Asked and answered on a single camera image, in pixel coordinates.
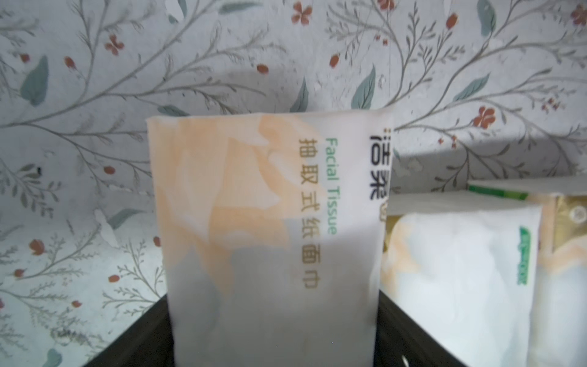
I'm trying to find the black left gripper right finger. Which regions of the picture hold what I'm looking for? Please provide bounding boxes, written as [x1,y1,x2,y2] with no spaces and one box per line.
[373,292,464,367]

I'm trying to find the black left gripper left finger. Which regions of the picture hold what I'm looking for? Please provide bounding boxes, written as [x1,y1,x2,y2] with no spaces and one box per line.
[86,297,174,367]

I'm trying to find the white tissue pack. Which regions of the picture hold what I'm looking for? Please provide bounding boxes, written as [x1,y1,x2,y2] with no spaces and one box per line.
[467,175,586,366]
[381,191,542,366]
[147,109,392,366]

